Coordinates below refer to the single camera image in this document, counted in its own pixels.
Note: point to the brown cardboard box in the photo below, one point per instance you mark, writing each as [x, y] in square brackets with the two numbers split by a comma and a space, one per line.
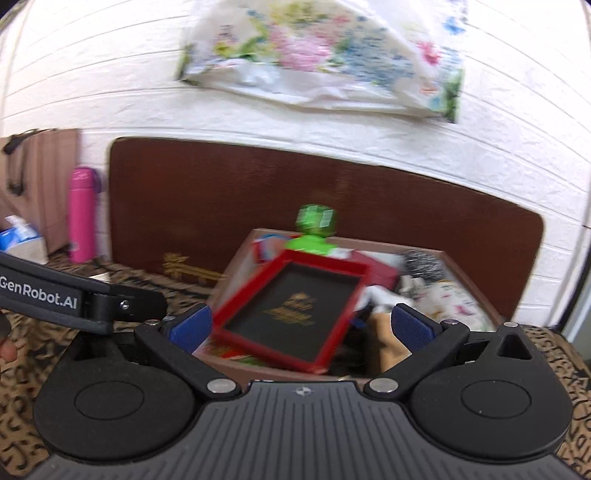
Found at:
[240, 272]

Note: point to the dark red box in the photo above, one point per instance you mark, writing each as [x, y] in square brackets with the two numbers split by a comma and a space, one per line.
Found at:
[381, 272]

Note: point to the steel wool scourer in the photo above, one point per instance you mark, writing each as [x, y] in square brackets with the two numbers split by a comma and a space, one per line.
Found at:
[422, 263]

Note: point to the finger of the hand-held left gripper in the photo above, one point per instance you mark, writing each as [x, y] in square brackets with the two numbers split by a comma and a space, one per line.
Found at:
[129, 304]

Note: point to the red shallow tray box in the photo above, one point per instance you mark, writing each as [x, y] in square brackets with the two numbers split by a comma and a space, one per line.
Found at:
[295, 318]

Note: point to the pink thermos bottle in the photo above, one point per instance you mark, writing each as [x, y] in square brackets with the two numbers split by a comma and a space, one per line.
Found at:
[84, 217]

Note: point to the letter printed brown cloth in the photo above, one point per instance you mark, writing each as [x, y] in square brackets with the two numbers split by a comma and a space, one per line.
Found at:
[568, 369]

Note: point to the white patterned pouch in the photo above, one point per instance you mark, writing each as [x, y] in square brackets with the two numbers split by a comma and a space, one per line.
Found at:
[448, 300]

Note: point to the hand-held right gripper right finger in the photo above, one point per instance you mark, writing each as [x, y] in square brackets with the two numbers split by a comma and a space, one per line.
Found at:
[414, 325]

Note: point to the tan paper shopping bag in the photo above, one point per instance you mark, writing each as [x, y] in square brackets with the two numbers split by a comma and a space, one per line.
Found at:
[41, 184]

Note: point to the dark brown wooden board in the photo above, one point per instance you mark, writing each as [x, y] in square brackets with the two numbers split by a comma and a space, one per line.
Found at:
[231, 194]

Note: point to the blue white tissue pack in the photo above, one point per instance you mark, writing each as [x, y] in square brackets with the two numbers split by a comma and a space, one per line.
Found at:
[23, 242]

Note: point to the person's left hand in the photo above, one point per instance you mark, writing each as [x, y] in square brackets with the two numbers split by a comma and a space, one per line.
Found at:
[7, 353]

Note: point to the floral plastic bag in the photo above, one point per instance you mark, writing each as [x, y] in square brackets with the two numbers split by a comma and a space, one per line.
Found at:
[323, 50]

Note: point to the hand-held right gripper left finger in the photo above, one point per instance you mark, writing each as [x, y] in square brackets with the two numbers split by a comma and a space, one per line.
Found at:
[189, 325]

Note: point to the green plastic dispenser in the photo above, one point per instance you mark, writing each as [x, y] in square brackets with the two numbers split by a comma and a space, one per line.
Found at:
[314, 230]

